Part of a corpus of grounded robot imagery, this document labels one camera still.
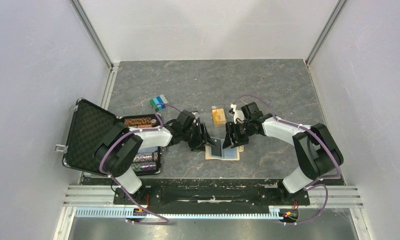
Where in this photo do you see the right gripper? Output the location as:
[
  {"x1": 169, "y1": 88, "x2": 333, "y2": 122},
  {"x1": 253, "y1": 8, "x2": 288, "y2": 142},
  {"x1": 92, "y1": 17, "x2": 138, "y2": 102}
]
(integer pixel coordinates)
[{"x1": 223, "y1": 121, "x2": 254, "y2": 149}]

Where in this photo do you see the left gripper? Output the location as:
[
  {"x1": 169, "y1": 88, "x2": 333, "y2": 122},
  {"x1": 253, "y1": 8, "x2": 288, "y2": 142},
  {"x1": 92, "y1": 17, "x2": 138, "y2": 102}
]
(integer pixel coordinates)
[{"x1": 181, "y1": 122, "x2": 216, "y2": 152}]

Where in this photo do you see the beige leather card holder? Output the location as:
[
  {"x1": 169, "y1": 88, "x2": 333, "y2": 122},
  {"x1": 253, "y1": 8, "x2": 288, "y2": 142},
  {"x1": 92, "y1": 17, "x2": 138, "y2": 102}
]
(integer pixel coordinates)
[{"x1": 205, "y1": 137, "x2": 244, "y2": 161}]

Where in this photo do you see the black credit card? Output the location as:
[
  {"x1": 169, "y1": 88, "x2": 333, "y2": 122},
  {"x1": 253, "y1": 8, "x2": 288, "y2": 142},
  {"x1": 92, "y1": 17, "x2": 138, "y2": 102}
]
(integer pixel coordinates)
[{"x1": 210, "y1": 145, "x2": 222, "y2": 158}]

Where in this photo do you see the clear acrylic card stand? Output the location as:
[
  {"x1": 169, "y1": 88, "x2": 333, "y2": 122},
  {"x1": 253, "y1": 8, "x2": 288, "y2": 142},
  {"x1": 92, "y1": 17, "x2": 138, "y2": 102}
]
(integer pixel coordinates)
[{"x1": 195, "y1": 105, "x2": 227, "y2": 128}]

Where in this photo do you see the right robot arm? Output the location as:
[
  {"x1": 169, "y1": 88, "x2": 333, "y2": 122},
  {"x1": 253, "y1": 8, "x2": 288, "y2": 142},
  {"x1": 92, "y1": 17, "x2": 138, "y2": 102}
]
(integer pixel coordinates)
[{"x1": 223, "y1": 114, "x2": 344, "y2": 204}]

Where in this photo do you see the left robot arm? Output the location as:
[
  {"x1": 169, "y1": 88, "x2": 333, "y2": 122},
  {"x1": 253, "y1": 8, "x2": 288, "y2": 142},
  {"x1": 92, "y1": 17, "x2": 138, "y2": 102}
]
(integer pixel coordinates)
[{"x1": 93, "y1": 110, "x2": 215, "y2": 204}]

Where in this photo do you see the green blue grey block stack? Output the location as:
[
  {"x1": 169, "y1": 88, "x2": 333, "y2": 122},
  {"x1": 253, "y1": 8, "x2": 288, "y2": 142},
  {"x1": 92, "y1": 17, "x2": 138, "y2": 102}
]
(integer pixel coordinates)
[{"x1": 149, "y1": 94, "x2": 169, "y2": 113}]

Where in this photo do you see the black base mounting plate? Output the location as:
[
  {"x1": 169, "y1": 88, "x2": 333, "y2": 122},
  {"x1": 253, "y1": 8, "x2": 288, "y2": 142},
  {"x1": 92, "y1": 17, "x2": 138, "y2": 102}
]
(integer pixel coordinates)
[{"x1": 131, "y1": 183, "x2": 311, "y2": 206}]

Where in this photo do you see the black foam-lined case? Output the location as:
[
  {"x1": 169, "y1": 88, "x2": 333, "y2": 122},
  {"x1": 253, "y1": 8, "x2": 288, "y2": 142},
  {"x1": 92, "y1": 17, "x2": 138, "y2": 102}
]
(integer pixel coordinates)
[{"x1": 62, "y1": 98, "x2": 160, "y2": 177}]

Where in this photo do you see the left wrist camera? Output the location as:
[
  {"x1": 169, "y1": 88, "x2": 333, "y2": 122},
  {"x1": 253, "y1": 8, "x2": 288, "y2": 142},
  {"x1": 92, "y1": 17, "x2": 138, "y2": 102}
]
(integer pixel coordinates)
[{"x1": 175, "y1": 110, "x2": 196, "y2": 131}]

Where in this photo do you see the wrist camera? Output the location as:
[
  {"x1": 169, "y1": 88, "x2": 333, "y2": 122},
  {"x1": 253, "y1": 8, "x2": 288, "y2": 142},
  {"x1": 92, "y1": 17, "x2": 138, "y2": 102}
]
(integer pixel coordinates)
[
  {"x1": 228, "y1": 102, "x2": 264, "y2": 123},
  {"x1": 175, "y1": 110, "x2": 196, "y2": 131}
]

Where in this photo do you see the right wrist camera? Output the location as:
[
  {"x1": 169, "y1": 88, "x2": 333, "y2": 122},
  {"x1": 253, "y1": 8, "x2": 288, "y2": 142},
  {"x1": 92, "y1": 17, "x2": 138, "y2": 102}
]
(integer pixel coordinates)
[{"x1": 228, "y1": 102, "x2": 264, "y2": 123}]

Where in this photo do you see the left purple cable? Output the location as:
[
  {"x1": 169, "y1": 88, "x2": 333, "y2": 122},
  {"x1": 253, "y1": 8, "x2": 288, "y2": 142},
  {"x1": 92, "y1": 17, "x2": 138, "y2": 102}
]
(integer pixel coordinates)
[{"x1": 98, "y1": 103, "x2": 183, "y2": 225}]

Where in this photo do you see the white cable duct strip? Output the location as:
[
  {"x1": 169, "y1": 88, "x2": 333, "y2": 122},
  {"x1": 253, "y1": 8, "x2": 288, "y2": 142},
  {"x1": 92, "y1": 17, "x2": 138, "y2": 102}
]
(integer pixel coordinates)
[{"x1": 74, "y1": 206, "x2": 294, "y2": 220}]

